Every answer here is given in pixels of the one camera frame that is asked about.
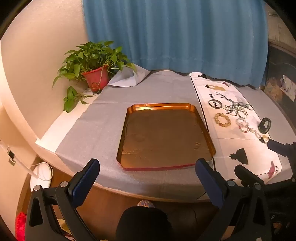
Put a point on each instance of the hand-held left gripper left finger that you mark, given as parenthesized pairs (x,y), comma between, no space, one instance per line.
(84,183)

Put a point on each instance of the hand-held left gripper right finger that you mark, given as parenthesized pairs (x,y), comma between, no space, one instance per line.
(208,180)

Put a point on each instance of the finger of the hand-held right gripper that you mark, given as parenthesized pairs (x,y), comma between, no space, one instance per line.
(242,172)
(275,144)

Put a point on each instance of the black green wrist watch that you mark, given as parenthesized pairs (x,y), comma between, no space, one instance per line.
(260,127)

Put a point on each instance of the orange metal tray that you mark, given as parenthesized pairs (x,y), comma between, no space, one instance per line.
(161,136)

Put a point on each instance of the white printed cloth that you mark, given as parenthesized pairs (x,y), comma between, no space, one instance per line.
(245,148)

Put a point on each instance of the round white lamp base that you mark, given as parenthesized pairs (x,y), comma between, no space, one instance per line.
(41,173)

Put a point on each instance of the colourful crocheted slipper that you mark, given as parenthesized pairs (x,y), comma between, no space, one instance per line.
(145,203)

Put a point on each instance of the white lamp pole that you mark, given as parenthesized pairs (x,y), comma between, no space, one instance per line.
(20,165)

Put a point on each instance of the grey table cloth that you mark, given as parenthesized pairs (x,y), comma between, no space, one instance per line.
(104,115)

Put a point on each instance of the person's dark trouser leg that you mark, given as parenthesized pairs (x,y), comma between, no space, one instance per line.
(143,224)

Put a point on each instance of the dark patterned cabinet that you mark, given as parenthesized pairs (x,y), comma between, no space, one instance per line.
(277,69)

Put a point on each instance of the red cloth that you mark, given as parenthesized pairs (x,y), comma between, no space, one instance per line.
(20,224)

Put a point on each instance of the black bangle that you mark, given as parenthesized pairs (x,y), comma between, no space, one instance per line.
(209,103)

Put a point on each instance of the red flower pot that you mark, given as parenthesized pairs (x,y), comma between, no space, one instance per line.
(97,78)

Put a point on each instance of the white folded sheet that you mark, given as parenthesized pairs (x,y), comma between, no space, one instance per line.
(124,80)

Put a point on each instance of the green pothos plant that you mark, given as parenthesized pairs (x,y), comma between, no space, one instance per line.
(92,53)

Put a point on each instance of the blue curtain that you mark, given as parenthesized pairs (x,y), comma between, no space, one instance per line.
(173,34)

